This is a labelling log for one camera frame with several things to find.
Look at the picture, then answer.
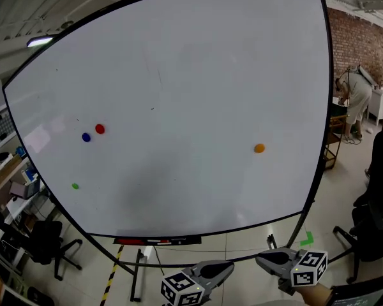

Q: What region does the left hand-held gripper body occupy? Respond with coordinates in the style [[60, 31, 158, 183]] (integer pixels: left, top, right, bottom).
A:
[[160, 272, 211, 306]]

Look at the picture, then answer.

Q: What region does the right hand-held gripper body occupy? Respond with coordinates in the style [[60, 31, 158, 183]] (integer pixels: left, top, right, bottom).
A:
[[276, 249, 329, 296]]

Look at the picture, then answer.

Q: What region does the person's right forearm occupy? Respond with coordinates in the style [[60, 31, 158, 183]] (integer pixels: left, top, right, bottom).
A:
[[298, 282, 335, 306]]

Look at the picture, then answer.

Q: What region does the green floor tape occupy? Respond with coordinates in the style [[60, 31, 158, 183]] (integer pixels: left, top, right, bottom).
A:
[[299, 231, 315, 248]]

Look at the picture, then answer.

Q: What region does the red and black board eraser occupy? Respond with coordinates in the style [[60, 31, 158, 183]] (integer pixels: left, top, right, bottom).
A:
[[112, 234, 203, 246]]

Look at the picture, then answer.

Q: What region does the dark laptop screen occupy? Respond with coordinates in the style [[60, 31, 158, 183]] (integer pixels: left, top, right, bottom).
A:
[[329, 274, 383, 306]]

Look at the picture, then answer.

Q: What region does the yellow black striped floor tape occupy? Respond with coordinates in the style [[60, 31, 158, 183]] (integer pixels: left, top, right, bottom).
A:
[[99, 244, 125, 306]]

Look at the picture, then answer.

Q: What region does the wooden cart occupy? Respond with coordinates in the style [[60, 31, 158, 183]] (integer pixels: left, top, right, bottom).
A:
[[323, 115, 343, 171]]

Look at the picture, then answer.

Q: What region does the green bin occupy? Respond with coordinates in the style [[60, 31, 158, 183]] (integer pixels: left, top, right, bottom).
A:
[[329, 96, 349, 118]]

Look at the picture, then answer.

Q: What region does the white table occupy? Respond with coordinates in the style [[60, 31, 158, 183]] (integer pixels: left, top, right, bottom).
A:
[[366, 87, 383, 126]]

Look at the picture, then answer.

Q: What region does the white whiteboard with black stand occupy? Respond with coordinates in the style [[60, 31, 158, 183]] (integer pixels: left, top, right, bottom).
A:
[[2, 0, 334, 302]]

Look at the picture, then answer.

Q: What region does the cluttered storage shelf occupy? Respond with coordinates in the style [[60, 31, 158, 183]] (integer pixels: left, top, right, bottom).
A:
[[0, 103, 57, 306]]

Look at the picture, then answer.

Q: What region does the ceiling light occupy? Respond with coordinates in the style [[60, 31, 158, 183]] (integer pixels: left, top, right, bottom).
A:
[[26, 36, 56, 48]]

